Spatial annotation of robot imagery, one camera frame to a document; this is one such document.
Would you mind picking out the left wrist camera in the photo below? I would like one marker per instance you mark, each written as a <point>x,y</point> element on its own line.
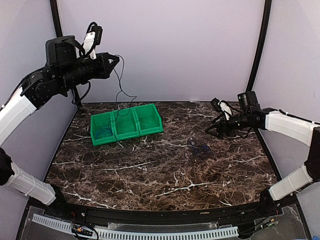
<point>60,51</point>

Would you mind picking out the right black frame post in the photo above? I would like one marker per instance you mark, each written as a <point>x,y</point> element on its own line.
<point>260,45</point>

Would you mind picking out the left black frame post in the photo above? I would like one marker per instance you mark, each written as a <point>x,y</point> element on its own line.
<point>59,33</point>

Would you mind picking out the black frame post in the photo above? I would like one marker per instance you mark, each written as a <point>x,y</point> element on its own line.
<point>260,45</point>
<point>59,33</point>

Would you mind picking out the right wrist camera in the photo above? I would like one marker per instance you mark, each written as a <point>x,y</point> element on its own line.
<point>248,102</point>

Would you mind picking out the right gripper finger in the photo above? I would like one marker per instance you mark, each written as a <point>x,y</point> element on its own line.
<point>217,130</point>
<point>218,119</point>

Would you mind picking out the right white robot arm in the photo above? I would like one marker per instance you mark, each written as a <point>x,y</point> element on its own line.
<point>270,119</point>

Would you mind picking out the left green plastic bin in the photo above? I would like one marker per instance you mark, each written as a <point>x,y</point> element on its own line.
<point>101,129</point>

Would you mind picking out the black front rail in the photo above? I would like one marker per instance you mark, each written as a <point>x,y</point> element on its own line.
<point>244,216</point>

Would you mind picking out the white slotted cable duct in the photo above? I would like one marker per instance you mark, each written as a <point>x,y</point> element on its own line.
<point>102,233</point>

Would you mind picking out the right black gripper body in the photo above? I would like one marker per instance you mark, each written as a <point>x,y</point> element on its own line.
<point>244,122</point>

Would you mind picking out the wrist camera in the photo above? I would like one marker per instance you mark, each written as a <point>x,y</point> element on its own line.
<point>248,102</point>
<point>60,51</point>

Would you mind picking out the right green plastic bin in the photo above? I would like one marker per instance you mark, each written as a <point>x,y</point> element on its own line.
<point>148,119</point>

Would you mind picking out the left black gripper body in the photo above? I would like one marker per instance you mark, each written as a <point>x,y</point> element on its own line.
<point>76,74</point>

